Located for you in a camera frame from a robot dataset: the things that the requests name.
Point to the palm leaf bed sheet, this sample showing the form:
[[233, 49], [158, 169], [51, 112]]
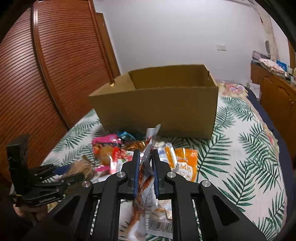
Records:
[[242, 159]]

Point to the white wall switch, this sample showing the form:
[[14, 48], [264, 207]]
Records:
[[221, 48]]

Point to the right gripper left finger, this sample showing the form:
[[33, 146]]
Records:
[[91, 212]]

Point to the pink fish snack packet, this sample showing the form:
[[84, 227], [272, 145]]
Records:
[[111, 156]]

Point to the person left hand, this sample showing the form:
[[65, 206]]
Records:
[[38, 212]]

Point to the silver orange snack packet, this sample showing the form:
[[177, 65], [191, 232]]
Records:
[[144, 185]]

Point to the golden brown snack packet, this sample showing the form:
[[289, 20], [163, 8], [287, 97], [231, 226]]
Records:
[[135, 145]]

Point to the beige curtain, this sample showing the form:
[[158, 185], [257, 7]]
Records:
[[268, 29]]

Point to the brown cardboard box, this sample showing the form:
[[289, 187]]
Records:
[[181, 98]]

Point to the wooden louvered wardrobe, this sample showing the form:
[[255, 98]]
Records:
[[53, 55]]

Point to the folded floral cloth stack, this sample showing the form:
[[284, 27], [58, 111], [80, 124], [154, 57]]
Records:
[[265, 62]]

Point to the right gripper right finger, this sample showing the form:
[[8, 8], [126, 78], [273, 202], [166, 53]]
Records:
[[199, 210]]

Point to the blue snack packet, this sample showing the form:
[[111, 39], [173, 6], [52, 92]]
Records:
[[125, 136]]

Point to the wooden sideboard cabinet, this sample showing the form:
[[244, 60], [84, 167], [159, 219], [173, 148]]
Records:
[[278, 100]]

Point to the brown bread snack packet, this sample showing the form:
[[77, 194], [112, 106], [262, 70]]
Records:
[[84, 166]]

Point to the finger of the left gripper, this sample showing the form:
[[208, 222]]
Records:
[[62, 184], [48, 170]]

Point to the orange white snack packet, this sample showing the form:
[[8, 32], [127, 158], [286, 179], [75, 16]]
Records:
[[181, 160]]

